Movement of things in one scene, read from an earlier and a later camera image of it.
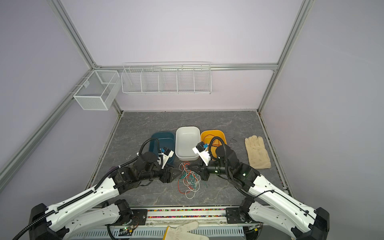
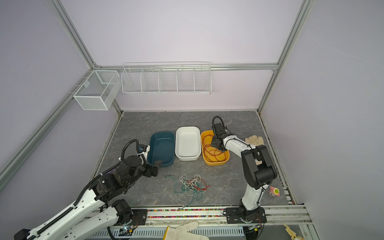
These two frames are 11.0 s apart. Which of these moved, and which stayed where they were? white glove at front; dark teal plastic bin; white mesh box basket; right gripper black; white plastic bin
Moved: right gripper black
Stayed: white mesh box basket; white glove at front; dark teal plastic bin; white plastic bin
